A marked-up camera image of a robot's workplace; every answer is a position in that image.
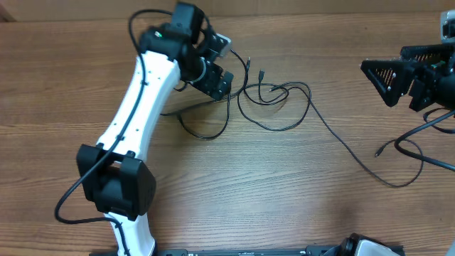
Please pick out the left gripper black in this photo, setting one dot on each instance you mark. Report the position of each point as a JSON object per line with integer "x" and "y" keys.
{"x": 207, "y": 84}

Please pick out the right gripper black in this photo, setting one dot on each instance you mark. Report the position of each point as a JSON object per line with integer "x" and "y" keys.
{"x": 392, "y": 72}

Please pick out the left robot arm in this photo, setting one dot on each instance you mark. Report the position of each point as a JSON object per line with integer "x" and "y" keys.
{"x": 188, "y": 22}

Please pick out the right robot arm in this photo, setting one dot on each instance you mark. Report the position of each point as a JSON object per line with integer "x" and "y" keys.
{"x": 426, "y": 74}

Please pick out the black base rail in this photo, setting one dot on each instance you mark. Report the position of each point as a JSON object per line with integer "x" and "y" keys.
{"x": 311, "y": 250}

